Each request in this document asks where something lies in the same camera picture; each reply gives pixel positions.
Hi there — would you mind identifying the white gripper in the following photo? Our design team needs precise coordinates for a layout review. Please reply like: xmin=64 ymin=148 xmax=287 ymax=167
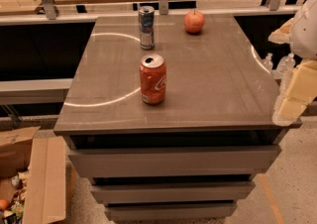
xmin=268 ymin=0 xmax=317 ymax=126

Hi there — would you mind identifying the red coke can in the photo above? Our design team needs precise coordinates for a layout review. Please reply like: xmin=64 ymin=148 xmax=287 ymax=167
xmin=140 ymin=54 xmax=166 ymax=105

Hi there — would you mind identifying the silver blue energy drink can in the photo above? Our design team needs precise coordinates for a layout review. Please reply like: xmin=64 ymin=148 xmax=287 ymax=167
xmin=139 ymin=6 xmax=155 ymax=50

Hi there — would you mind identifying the clear plastic bottle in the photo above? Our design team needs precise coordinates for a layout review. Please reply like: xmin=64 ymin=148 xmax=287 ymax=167
xmin=275 ymin=53 xmax=295 ymax=78
xmin=263 ymin=53 xmax=273 ymax=71

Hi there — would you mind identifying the red apple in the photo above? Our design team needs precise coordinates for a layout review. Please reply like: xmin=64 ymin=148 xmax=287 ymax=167
xmin=183 ymin=10 xmax=205 ymax=34

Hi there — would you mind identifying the grey drawer cabinet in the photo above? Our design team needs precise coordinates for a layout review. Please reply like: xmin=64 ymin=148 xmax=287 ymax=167
xmin=53 ymin=14 xmax=303 ymax=222

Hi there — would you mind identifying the cardboard box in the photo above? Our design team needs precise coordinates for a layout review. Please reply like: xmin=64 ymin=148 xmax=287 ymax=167
xmin=0 ymin=127 xmax=67 ymax=224

